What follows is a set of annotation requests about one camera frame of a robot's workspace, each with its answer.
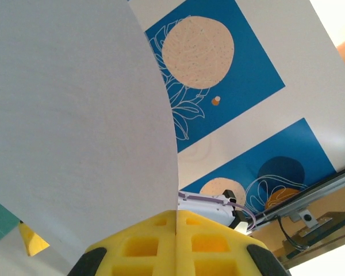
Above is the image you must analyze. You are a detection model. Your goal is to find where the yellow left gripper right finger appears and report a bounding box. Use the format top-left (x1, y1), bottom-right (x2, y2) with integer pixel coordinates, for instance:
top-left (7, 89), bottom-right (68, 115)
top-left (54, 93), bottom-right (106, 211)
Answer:
top-left (175, 209), bottom-right (290, 276)

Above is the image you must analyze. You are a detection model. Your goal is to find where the thin black cable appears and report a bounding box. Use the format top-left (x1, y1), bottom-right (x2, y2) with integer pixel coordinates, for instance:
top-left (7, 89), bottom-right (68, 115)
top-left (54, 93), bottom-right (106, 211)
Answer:
top-left (275, 215), bottom-right (310, 251)

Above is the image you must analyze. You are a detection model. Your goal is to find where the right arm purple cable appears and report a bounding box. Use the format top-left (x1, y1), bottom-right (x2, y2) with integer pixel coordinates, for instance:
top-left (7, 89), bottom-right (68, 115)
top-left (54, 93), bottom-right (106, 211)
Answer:
top-left (178, 193), bottom-right (258, 231)

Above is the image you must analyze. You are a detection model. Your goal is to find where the blue floral wall poster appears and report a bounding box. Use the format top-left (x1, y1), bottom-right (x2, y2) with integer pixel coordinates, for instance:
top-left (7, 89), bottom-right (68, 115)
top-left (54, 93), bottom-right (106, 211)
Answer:
top-left (127, 0), bottom-right (286, 154)
top-left (178, 117), bottom-right (338, 215)

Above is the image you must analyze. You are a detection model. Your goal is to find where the white paper sheet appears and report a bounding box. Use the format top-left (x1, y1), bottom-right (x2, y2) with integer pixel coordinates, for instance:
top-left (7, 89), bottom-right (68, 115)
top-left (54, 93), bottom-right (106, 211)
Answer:
top-left (0, 0), bottom-right (179, 276)

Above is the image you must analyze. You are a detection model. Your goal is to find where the green paper folder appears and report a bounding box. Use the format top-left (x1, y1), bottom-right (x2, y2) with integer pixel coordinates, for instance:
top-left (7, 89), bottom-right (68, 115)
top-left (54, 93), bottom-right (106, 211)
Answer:
top-left (0, 194), bottom-right (21, 250)

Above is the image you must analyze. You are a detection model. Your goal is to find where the aluminium frame post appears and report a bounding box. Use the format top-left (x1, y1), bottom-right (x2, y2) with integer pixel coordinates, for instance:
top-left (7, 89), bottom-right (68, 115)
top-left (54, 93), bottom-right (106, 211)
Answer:
top-left (248, 164), bottom-right (345, 234)

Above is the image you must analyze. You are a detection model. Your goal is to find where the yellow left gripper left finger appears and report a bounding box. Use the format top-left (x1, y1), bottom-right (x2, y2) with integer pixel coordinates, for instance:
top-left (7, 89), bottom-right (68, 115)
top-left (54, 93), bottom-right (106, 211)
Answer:
top-left (67, 209), bottom-right (178, 276)

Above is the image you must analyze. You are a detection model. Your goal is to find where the metal mounting bracket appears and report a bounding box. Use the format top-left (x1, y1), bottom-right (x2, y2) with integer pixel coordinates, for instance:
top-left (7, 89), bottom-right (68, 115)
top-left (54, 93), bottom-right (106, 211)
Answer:
top-left (289, 209), bottom-right (334, 238)

